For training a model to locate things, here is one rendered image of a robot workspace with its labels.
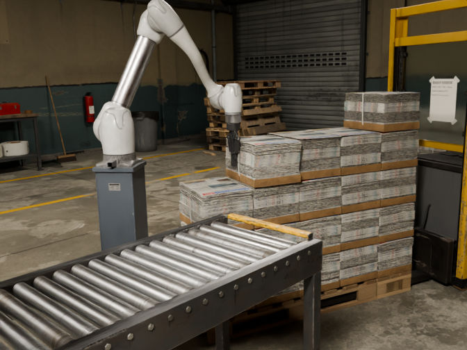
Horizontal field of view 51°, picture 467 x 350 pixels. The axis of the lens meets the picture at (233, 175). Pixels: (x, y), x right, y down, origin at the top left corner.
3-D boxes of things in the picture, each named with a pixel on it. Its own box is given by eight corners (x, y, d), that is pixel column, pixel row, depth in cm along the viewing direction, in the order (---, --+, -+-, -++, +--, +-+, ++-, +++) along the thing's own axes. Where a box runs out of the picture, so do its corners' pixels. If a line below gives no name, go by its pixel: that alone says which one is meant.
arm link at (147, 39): (92, 139, 246) (85, 135, 265) (122, 151, 253) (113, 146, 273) (151, -3, 246) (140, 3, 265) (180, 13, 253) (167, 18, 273)
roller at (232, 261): (167, 232, 197) (158, 239, 194) (256, 260, 165) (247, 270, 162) (171, 242, 199) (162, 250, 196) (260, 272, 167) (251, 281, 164)
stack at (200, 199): (183, 315, 298) (176, 180, 281) (339, 278, 347) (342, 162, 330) (208, 346, 263) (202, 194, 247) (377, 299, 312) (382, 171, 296)
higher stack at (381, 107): (338, 278, 346) (342, 92, 321) (372, 270, 359) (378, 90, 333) (377, 299, 312) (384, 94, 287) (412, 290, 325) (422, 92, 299)
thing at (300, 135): (267, 134, 301) (267, 132, 301) (306, 130, 313) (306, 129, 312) (299, 140, 268) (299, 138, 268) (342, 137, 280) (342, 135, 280)
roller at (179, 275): (129, 259, 185) (128, 246, 184) (217, 295, 153) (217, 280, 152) (117, 262, 181) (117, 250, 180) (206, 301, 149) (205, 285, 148)
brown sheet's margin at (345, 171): (306, 165, 318) (306, 158, 317) (342, 161, 330) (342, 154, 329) (341, 175, 284) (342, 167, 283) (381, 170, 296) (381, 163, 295)
